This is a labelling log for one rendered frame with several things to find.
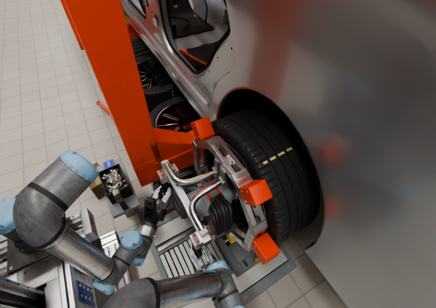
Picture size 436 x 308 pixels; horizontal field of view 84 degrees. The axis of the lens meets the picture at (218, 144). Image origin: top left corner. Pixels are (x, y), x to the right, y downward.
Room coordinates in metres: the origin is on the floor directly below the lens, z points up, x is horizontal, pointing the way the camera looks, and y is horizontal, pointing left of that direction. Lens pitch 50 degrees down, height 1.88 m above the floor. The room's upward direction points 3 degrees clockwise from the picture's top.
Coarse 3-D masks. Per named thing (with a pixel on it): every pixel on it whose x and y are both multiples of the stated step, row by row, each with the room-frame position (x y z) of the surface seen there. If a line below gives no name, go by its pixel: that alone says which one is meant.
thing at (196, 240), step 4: (208, 228) 0.36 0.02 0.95; (196, 232) 0.34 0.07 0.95; (208, 232) 0.34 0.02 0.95; (212, 232) 0.34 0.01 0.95; (192, 236) 0.33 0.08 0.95; (196, 236) 0.33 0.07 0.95; (212, 236) 0.33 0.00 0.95; (192, 240) 0.31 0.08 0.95; (196, 240) 0.31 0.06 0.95; (200, 240) 0.31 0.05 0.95; (212, 240) 0.33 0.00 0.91; (196, 244) 0.30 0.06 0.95; (200, 244) 0.30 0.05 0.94; (196, 248) 0.29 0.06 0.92
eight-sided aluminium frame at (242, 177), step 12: (192, 144) 0.79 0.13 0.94; (204, 144) 0.69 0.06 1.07; (216, 144) 0.65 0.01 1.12; (204, 156) 0.79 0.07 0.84; (216, 156) 0.60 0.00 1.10; (228, 156) 0.60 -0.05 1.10; (204, 168) 0.78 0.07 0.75; (228, 168) 0.53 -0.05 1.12; (240, 168) 0.53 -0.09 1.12; (240, 180) 0.48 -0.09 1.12; (252, 216) 0.39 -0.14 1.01; (240, 228) 0.47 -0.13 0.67; (252, 228) 0.36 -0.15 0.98; (264, 228) 0.37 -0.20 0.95; (240, 240) 0.40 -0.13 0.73; (252, 240) 0.34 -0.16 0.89
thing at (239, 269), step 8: (208, 216) 0.76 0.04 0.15; (208, 224) 0.69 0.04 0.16; (216, 240) 0.60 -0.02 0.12; (224, 248) 0.53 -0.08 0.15; (224, 256) 0.50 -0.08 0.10; (232, 256) 0.49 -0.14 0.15; (256, 256) 0.49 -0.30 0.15; (232, 264) 0.43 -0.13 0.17; (240, 264) 0.44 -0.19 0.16; (248, 264) 0.44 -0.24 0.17; (256, 264) 0.46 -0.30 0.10; (240, 272) 0.38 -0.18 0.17
